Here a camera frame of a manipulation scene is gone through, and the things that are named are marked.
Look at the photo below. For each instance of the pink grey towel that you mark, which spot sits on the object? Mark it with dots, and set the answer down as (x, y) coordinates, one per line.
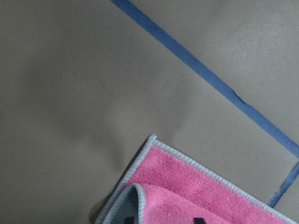
(164, 186)

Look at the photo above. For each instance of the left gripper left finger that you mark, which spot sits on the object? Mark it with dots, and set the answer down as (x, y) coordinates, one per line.
(130, 220)

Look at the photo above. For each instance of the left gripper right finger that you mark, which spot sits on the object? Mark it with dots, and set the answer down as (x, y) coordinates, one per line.
(199, 220)

